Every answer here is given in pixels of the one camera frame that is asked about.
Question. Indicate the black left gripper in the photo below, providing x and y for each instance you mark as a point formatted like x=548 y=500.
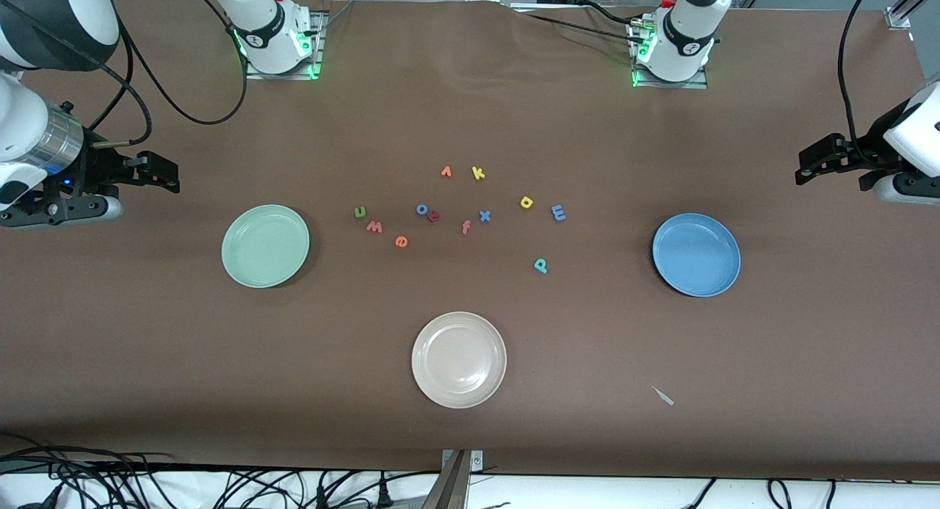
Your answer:
x=866 y=147

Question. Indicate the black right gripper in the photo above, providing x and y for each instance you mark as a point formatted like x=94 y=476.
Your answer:
x=98 y=172

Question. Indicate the pink foam letter w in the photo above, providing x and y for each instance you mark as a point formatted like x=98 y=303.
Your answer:
x=374 y=228

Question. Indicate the blue foam letter E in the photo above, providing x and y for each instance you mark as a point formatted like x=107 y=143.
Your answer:
x=558 y=214

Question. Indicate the teal foam letter p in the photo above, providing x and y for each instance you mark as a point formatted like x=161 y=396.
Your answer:
x=540 y=264

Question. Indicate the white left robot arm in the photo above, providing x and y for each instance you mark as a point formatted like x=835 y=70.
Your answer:
x=679 y=42

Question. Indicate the green plate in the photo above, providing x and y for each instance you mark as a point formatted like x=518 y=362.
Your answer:
x=265 y=246

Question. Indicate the blue plate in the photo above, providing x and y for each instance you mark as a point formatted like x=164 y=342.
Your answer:
x=696 y=255

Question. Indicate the white paper scrap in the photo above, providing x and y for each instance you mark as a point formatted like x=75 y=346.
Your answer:
x=663 y=396

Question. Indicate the brown table cover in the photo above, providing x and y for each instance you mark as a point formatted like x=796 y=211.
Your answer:
x=514 y=112

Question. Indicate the beige plate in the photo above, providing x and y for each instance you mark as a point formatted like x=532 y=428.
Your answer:
x=459 y=360

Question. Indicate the black power plug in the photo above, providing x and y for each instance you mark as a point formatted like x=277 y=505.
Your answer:
x=322 y=498
x=382 y=494

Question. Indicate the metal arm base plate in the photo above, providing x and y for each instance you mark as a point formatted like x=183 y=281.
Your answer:
x=701 y=83
x=317 y=46

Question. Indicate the aluminium frame profile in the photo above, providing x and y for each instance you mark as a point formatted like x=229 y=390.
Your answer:
x=903 y=13

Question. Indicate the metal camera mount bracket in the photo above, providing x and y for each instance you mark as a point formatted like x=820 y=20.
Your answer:
x=459 y=465

